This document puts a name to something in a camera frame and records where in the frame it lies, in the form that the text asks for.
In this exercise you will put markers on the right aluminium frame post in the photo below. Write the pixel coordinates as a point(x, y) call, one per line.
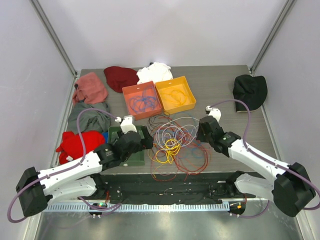
point(284, 13)

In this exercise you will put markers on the bright red cloth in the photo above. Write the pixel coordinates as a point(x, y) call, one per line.
point(71, 147)

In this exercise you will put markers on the pink cloth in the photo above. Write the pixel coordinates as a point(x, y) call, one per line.
point(89, 89)

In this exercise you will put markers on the dark red cloth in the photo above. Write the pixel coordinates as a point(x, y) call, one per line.
point(119, 77)

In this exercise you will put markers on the green plastic tray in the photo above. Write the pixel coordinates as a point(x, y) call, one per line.
point(136, 159)

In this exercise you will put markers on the black bucket hat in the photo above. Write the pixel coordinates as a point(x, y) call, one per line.
point(251, 90)

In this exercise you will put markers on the coral orange plastic tray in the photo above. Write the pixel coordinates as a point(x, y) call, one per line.
point(142, 100)

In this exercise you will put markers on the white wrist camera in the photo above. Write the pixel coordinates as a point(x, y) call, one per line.
point(214, 112)
point(126, 124)

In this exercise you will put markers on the white slotted cable duct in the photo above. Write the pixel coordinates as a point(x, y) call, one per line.
point(130, 208)

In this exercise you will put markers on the white cloth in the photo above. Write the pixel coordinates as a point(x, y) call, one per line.
point(156, 72)

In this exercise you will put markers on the grey cloth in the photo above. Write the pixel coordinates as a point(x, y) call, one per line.
point(91, 120)

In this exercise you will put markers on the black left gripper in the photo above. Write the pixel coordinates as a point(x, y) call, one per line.
point(145, 143)

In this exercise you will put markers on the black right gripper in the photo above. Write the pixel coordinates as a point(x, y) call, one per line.
point(200, 136)

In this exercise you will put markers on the aluminium frame post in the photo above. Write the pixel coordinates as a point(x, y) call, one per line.
point(53, 35)
point(284, 13)

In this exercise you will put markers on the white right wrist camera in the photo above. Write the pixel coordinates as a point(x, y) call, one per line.
point(214, 112)

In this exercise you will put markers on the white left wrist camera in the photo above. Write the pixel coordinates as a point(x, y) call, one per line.
point(126, 124)

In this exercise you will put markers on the blue cloth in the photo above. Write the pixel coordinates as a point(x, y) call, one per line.
point(105, 136)

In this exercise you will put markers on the yellow plastic tray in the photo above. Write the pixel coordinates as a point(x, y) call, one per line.
point(175, 95)

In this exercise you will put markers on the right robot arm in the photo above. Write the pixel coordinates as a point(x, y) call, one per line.
point(288, 186)

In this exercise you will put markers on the left aluminium frame post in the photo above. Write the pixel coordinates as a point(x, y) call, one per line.
point(53, 35)

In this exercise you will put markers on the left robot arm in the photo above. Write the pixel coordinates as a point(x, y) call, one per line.
point(36, 190)

